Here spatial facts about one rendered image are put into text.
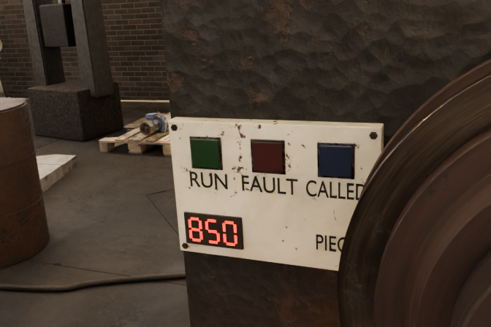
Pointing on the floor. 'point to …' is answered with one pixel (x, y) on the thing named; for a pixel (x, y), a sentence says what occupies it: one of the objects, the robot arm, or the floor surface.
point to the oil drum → (19, 187)
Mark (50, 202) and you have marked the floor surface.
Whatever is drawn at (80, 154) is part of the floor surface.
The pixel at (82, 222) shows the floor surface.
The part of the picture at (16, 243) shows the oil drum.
